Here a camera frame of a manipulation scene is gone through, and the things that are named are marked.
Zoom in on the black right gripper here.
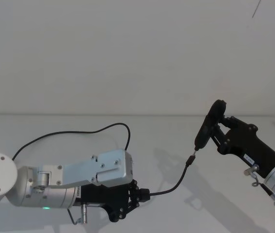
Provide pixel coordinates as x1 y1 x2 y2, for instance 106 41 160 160
209 115 275 179

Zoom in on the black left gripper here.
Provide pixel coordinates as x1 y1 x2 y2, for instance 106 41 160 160
75 179 151 222

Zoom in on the black oblong handheld tool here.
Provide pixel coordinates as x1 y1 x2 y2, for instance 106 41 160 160
194 99 227 151

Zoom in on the black tool cord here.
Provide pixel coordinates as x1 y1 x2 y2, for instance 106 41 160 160
149 150 197 196

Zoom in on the long black camera cable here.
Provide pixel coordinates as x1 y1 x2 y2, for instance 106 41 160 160
11 123 131 162

